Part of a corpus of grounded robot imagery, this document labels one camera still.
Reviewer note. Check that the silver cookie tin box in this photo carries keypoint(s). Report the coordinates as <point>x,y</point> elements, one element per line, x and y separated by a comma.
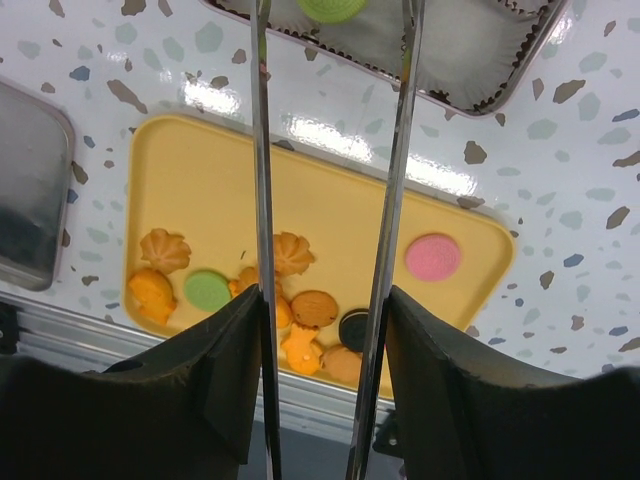
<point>473,53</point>

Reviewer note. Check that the black sandwich cookie right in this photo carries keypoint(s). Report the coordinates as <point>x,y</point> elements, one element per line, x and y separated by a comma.
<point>352,329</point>

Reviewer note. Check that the pink sandwich cookie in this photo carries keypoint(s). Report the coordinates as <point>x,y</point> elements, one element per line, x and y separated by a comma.
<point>433,257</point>

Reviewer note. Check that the swirl butter cookie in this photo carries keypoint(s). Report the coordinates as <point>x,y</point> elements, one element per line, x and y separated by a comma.
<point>164,251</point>
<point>292,254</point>

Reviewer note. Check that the orange fish cookie left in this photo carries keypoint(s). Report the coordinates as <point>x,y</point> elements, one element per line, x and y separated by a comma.
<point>153,294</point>

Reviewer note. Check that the aluminium frame rail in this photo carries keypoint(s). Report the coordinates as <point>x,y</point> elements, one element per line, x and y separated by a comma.
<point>78,343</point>

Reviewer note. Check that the metal tongs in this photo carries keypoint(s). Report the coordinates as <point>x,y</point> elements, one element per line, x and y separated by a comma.
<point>414,13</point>

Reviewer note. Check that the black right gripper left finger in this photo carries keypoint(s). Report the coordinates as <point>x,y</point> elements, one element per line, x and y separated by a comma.
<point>181,410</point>

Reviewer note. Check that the silver tin lid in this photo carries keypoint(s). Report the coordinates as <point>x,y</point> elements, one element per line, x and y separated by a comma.
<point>37,149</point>

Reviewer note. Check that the orange fish cookie middle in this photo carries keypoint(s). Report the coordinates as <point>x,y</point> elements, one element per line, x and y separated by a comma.
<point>250,276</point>

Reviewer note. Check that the yellow plastic tray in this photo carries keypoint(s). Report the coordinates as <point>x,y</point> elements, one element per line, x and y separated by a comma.
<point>195,179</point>

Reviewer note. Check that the orange fish cookie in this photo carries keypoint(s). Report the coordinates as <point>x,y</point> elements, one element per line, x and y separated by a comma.
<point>153,294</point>
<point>303,353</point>
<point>250,276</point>

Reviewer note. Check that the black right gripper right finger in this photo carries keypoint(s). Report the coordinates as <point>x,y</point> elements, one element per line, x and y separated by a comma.
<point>467,411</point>

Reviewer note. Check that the orange fish cookie right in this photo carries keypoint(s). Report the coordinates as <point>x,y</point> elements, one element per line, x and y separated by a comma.
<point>303,353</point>

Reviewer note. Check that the green sandwich cookie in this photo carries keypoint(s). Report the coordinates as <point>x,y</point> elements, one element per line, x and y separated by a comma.
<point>207,290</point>
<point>332,11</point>

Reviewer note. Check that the brown round cookie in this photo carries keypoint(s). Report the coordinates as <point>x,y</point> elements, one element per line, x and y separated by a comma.
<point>342,364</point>

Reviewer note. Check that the chocolate chip cookie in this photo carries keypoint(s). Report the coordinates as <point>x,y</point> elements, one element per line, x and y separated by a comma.
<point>313,308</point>

